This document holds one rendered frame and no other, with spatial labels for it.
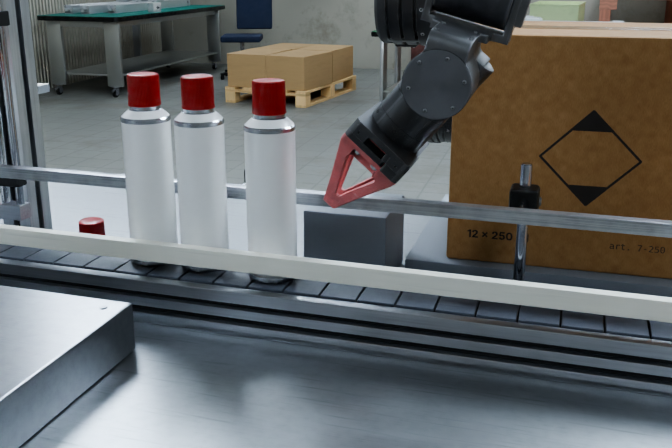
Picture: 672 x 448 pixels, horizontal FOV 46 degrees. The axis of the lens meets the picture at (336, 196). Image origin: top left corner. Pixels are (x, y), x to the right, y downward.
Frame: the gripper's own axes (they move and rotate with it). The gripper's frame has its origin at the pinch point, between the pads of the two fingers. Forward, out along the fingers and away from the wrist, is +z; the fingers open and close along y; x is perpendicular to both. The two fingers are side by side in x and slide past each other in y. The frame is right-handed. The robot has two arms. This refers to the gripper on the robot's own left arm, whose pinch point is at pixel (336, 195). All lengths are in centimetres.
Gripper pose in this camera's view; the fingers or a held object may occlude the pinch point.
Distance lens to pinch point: 78.8
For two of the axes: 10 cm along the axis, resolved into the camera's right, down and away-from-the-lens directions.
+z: -6.2, 6.8, 4.0
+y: -2.8, 2.8, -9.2
